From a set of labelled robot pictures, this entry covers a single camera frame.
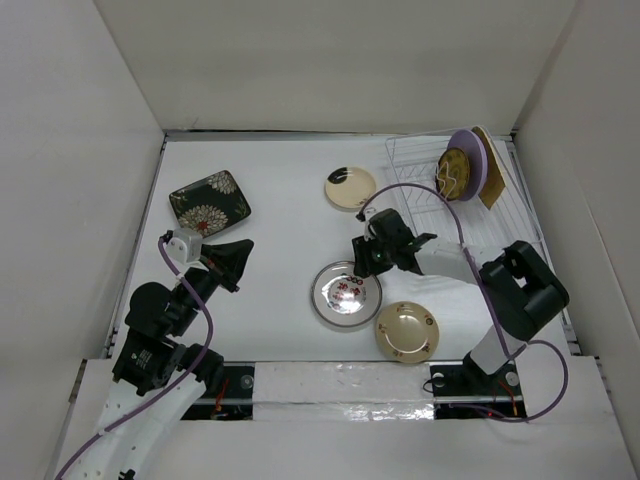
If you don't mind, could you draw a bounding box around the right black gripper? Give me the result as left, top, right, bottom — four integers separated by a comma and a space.
352, 233, 395, 279

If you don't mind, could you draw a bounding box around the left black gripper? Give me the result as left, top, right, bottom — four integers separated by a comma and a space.
170, 236, 254, 333

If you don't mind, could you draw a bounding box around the black floral rectangular plate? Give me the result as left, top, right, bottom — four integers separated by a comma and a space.
169, 170, 252, 238

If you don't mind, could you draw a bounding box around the cream plate with black patch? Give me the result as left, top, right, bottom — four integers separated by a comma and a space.
324, 166, 377, 211

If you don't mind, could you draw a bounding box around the white plate with red characters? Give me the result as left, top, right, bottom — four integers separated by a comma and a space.
311, 261, 383, 329

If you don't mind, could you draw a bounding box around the cream plate with small flowers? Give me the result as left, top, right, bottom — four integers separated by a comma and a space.
375, 302, 440, 364

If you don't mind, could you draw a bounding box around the small yellow patterned plate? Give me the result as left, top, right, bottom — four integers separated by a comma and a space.
435, 147, 471, 200

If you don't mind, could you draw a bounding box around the woven bamboo tray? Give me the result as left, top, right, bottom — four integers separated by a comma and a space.
472, 126, 506, 210

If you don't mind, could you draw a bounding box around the lilac round plate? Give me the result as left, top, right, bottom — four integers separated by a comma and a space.
447, 129, 489, 201

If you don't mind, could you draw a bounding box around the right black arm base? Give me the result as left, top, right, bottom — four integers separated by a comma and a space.
422, 362, 527, 420

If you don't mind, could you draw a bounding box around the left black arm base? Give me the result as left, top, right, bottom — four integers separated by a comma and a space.
182, 362, 255, 421

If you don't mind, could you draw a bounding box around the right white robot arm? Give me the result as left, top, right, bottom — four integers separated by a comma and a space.
351, 209, 569, 397

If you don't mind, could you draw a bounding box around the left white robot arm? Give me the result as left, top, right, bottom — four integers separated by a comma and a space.
56, 230, 254, 479

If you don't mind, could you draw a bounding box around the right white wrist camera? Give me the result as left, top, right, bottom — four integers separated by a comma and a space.
364, 215, 376, 241

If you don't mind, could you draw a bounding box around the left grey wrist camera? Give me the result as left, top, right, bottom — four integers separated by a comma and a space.
165, 228, 203, 265

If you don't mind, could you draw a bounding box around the white wire dish rack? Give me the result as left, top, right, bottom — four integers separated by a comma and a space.
385, 131, 545, 255

